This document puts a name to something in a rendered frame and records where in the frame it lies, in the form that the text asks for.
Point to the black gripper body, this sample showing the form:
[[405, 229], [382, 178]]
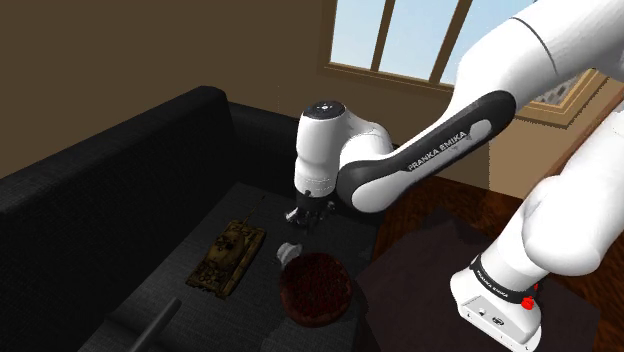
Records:
[[308, 212]]

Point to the small white crumpled object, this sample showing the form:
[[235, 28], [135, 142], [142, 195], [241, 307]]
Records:
[[287, 252]]

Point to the framed wall picture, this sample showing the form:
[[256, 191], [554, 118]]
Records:
[[565, 100]]

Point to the wooden framed window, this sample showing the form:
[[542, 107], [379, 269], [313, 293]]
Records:
[[400, 34]]

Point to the dark robot stand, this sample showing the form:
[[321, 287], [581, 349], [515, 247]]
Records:
[[419, 292]]

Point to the olive toy tank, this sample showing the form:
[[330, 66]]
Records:
[[229, 253]]

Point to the black sofa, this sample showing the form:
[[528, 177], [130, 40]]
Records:
[[97, 195]]

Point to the dark grey cylinder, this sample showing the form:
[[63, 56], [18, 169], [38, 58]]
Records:
[[156, 322]]

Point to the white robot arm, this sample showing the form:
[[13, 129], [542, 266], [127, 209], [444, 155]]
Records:
[[546, 63]]

